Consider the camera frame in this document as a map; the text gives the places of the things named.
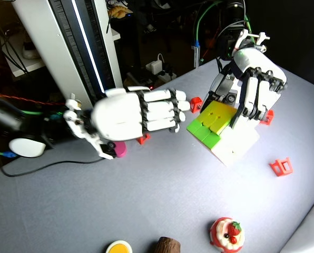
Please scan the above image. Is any black box with red light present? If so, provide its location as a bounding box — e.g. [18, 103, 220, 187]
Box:
[126, 72, 158, 92]

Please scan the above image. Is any Rubik's cube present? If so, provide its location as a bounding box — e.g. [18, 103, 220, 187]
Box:
[185, 101, 261, 167]

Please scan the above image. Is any small red toy stool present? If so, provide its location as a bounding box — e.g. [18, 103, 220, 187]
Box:
[136, 132, 151, 145]
[259, 110, 275, 126]
[269, 157, 294, 177]
[190, 96, 203, 114]

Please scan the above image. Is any grey blue cable connector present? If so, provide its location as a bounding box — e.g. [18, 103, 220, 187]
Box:
[191, 38, 201, 69]

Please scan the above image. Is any grey table cloth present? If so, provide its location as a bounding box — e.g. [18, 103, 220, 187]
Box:
[0, 54, 314, 253]

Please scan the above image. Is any toy egg tart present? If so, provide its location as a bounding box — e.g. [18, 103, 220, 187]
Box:
[105, 240, 133, 253]

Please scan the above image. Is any brown toy chocolate roll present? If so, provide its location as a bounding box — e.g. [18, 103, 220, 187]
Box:
[153, 236, 181, 253]

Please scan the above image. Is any black cable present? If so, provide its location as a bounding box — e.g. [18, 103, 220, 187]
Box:
[0, 134, 106, 178]

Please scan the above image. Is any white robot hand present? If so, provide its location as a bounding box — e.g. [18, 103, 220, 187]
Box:
[200, 48, 289, 130]
[90, 87, 191, 142]

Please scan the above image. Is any green cable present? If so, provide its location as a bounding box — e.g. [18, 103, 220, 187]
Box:
[194, 0, 223, 41]

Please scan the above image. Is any magenta toy cylinder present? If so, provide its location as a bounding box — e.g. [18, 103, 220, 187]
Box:
[113, 141, 127, 159]

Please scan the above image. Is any white power adapter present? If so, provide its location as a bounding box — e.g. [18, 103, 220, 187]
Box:
[145, 53, 166, 75]

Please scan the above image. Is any white robot body column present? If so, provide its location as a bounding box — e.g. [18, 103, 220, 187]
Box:
[11, 0, 127, 111]

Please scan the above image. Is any yellow toy bread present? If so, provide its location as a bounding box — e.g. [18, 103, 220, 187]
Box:
[107, 6, 134, 20]

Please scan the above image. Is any white shoe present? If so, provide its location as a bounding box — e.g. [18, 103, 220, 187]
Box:
[22, 39, 41, 60]

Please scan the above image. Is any toy strawberry cake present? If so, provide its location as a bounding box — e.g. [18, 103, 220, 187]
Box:
[209, 217, 246, 253]

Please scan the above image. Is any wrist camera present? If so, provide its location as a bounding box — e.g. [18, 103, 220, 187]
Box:
[221, 88, 238, 106]
[99, 141, 119, 160]

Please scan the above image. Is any white power strip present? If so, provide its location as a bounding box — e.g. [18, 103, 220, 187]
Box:
[156, 70, 178, 82]

